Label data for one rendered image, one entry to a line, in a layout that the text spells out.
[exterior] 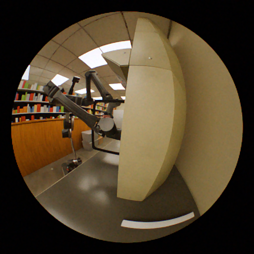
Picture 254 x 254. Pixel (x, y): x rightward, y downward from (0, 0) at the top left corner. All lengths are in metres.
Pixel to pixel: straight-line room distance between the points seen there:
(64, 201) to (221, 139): 0.71
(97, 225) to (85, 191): 0.18
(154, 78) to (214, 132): 0.39
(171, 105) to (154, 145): 0.09
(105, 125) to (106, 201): 0.33
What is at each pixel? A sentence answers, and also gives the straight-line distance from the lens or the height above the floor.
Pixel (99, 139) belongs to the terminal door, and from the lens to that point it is 0.55.
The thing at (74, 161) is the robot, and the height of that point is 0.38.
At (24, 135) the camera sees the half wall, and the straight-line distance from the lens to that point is 2.04.
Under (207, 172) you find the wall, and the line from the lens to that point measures 0.47.
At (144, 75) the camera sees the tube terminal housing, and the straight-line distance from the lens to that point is 0.18.
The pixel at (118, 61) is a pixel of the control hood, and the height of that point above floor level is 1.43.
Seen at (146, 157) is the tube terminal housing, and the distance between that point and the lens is 0.17.
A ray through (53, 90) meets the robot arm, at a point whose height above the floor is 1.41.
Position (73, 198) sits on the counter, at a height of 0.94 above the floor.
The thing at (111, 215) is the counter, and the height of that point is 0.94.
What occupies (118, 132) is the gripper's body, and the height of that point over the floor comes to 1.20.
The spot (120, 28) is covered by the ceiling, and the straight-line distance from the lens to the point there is 1.45.
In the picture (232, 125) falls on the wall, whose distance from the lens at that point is 0.41.
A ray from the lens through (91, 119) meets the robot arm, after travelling 0.35.
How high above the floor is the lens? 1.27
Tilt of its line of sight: 8 degrees down
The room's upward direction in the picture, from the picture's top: 6 degrees clockwise
